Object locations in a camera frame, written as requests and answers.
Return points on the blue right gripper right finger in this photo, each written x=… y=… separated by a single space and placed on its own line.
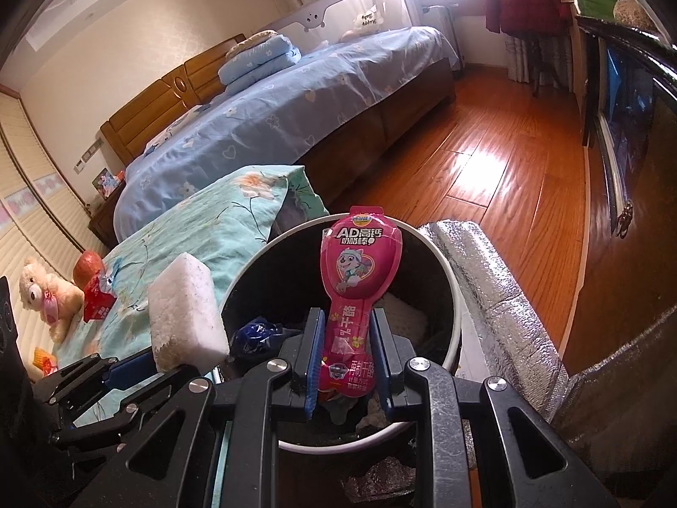
x=388 y=368

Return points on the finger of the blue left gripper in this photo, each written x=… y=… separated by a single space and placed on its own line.
x=124 y=374

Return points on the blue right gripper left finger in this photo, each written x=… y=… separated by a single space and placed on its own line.
x=311 y=353

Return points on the dark blue plastic wrapper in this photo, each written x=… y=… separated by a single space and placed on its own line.
x=259 y=339

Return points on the white foam block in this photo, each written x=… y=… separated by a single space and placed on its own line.
x=185 y=324

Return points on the pink snack pouch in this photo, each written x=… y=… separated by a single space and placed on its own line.
x=359 y=258

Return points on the orange red snack wrapper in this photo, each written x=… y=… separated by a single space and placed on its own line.
x=45 y=362

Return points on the white trash bin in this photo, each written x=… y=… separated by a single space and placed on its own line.
x=281 y=283

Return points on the white foam fruit net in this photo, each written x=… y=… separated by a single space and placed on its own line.
x=404 y=320

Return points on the red snack bag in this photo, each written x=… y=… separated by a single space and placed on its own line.
x=99 y=297

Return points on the cream teddy bear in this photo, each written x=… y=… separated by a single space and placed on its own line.
x=55 y=299

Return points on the red yellow apple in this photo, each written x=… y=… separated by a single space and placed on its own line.
x=88 y=265

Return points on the wooden nightstand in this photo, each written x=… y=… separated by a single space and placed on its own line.
x=101 y=223

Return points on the teal floral bedsheet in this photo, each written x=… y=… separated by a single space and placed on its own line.
x=223 y=226

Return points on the framed photo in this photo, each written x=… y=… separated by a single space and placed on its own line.
x=105 y=183

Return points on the blue bed cover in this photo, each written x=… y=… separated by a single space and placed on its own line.
x=336 y=112

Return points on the silver foil insulation mat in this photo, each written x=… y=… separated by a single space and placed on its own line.
x=619 y=414

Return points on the wooden headboard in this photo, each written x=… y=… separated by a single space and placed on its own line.
x=194 y=82

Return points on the folded blue quilt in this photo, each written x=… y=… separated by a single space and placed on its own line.
x=259 y=56

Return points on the white radiator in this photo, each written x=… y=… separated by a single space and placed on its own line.
x=441 y=18

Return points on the black television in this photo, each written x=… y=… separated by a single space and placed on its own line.
x=628 y=71

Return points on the dark red hanging coat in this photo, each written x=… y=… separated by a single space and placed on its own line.
x=548 y=17

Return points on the brown plush toy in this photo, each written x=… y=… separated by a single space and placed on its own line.
x=632 y=14

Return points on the white bed guard rail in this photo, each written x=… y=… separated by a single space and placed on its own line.
x=326 y=22

